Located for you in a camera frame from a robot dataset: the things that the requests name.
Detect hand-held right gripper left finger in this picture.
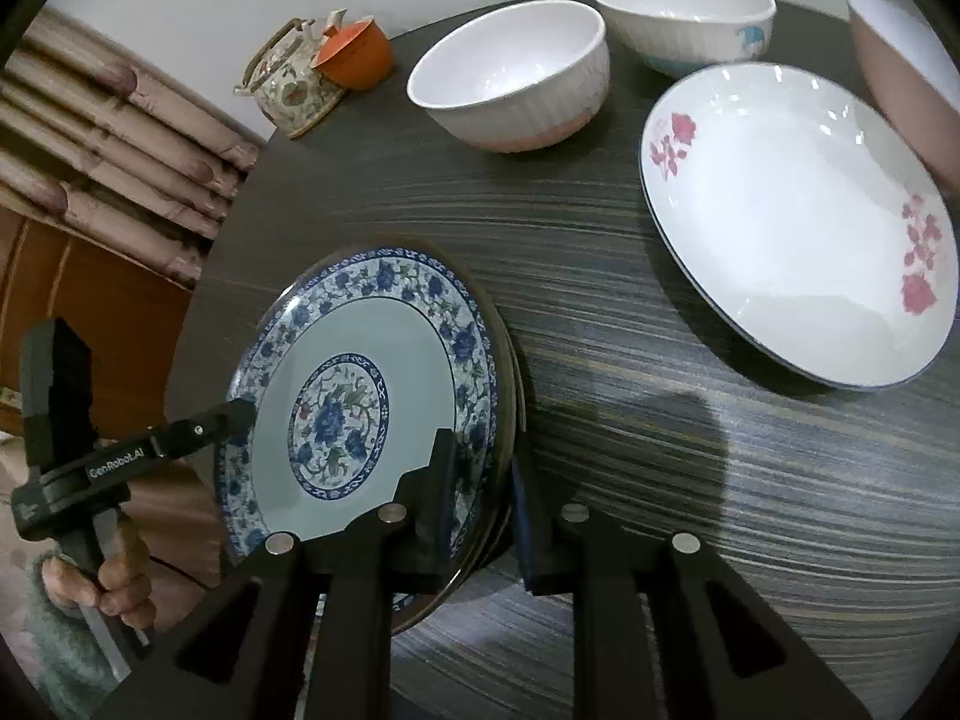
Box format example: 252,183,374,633
97,429,459,720

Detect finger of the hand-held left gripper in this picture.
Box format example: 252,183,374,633
148,398,257,460

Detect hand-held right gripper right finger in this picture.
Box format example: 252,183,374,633
512,450,872,720

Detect blue floral plate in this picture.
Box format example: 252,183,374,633
215,246,500,620
375,255,530,635

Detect white plate pink flowers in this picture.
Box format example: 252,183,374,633
639,62,959,391

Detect white ribbed bowl pink base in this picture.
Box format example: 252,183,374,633
407,0,610,155

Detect white bowl blue print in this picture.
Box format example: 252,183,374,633
588,0,778,80

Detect pink bowl white inside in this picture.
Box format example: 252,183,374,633
846,0,960,192

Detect person's left forearm green sleeve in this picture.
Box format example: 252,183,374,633
26,549,132,717

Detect person's left hand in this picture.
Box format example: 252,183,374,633
41,516,156,632

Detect brown wooden cabinet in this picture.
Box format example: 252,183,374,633
0,206,197,436

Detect beige bamboo print curtain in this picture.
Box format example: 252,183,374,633
0,7,267,290

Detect floral teapot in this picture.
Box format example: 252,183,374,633
232,9,350,140

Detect orange cup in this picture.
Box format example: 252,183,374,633
311,15,395,89

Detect thin black cable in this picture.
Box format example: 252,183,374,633
148,555,220,587

